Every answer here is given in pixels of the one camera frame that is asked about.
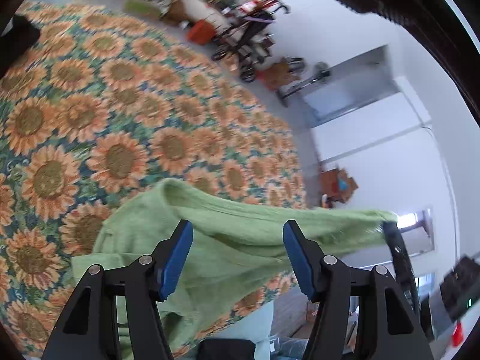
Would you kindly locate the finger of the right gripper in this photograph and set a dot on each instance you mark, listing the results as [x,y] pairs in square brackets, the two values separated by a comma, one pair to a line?
[402,265]

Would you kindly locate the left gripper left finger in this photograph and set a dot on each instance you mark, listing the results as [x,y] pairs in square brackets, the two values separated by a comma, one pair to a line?
[88,327]

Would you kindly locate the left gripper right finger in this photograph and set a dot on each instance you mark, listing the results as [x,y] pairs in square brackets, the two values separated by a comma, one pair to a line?
[362,313]

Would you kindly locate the green knit shirt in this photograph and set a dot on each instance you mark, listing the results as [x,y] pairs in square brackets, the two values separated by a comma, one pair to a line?
[237,250]

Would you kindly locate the open cardboard box far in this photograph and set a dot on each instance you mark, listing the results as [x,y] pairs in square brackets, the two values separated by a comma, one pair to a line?
[336,186]

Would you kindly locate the black standing fan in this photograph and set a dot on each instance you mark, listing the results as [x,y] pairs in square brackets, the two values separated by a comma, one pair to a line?
[322,72]

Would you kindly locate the sunflower pattern bedspread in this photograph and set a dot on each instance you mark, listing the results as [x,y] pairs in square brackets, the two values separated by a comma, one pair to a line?
[99,110]

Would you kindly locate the brown cardboard box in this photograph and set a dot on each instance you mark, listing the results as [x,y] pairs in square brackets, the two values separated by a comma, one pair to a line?
[282,73]

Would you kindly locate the black garment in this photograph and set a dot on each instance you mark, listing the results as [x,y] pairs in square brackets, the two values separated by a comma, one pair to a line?
[21,37]

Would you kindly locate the orange shopping bag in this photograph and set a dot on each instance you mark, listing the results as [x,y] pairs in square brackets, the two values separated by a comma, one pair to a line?
[201,32]

